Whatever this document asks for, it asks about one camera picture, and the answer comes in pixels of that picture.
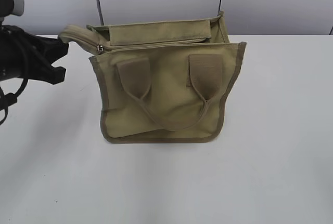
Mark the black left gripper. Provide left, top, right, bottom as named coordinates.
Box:
left=1, top=25, right=69, bottom=85

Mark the silver zipper pull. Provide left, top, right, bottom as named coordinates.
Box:
left=96, top=45, right=104, bottom=55

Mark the yellow canvas bag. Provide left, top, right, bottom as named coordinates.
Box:
left=58, top=11, right=246, bottom=143

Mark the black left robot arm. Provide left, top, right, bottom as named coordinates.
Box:
left=1, top=0, right=69, bottom=85

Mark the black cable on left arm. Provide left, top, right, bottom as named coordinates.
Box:
left=0, top=30, right=29, bottom=126

